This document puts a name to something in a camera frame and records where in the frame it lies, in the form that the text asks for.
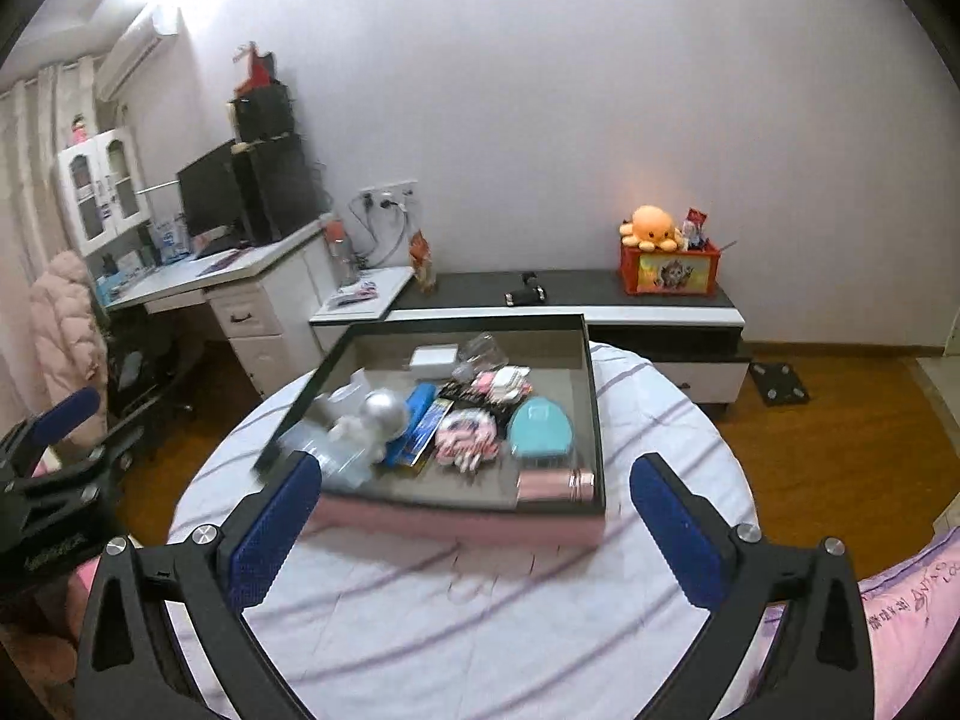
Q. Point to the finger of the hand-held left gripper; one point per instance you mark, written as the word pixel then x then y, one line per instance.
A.
pixel 112 450
pixel 67 412

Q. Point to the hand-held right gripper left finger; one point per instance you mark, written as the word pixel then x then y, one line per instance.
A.
pixel 270 532

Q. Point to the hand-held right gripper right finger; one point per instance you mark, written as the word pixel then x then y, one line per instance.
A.
pixel 675 532

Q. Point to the clear plastic box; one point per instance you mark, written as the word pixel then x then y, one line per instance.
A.
pixel 330 457

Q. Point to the pink metallic tube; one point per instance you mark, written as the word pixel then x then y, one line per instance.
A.
pixel 551 486

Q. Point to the white astronaut figure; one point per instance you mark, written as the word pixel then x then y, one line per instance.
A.
pixel 379 416

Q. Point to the teal round case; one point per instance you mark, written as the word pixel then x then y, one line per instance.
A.
pixel 540 427

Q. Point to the pink storage tray box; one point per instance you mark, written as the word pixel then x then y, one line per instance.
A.
pixel 450 529

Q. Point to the blue toothpaste box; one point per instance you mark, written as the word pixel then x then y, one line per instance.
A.
pixel 427 435

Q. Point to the blue cylinder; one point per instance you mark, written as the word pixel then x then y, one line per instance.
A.
pixel 416 409

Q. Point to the white cat block figure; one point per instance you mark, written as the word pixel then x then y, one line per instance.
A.
pixel 465 439

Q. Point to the pink block figure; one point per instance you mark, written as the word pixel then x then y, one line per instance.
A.
pixel 502 384

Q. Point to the black patterned card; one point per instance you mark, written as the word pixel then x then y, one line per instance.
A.
pixel 454 390

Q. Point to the white charger box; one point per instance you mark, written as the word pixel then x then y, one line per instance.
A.
pixel 433 358

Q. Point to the black office chair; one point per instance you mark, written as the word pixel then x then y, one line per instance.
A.
pixel 142 382

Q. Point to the pink cloth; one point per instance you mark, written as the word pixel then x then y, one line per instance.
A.
pixel 84 577

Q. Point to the pink down jacket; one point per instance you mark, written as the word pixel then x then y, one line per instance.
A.
pixel 64 330

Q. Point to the white desk with drawers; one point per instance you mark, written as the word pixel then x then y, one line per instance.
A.
pixel 255 345

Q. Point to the black bathroom scale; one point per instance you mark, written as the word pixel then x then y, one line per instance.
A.
pixel 780 384

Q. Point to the blue white packets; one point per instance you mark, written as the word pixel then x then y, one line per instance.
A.
pixel 169 236

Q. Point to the beige curtain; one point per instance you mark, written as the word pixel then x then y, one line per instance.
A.
pixel 22 202

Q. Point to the pink printed blanket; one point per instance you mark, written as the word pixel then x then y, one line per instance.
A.
pixel 900 615

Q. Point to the black white low cabinet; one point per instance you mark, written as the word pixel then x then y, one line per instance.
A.
pixel 600 292

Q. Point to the printed booklet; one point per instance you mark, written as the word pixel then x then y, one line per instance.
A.
pixel 354 294

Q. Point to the red storage crate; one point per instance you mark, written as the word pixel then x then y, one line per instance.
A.
pixel 667 270

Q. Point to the black computer monitor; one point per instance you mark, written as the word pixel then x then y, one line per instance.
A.
pixel 210 191

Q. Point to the white glass-door cabinet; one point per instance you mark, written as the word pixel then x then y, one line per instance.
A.
pixel 112 139

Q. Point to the small pink doll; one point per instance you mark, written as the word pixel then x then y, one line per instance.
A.
pixel 78 131

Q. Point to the clear bottle orange lid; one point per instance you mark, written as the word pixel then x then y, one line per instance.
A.
pixel 339 251

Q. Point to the red snack packet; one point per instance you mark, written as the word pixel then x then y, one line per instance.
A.
pixel 694 229

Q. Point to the black computer tower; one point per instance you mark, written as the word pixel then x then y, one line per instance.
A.
pixel 274 187

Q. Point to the orange octopus plush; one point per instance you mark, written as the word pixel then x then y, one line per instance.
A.
pixel 649 225

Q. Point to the orange printed bag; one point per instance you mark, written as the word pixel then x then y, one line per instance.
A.
pixel 422 259

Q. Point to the black box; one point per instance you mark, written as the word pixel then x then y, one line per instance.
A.
pixel 262 112

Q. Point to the white air conditioner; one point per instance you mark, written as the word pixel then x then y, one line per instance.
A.
pixel 135 52

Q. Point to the red paper bag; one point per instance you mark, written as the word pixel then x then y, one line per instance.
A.
pixel 256 71

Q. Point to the white wall socket strip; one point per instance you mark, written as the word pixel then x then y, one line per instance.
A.
pixel 388 189

